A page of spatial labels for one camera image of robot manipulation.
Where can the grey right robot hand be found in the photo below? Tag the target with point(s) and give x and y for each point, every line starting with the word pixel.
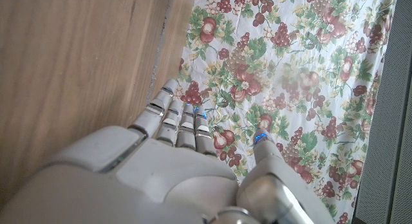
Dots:
pixel 145 179

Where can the floral fruit print backdrop cloth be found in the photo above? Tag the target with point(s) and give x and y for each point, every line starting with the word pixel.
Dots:
pixel 289 72

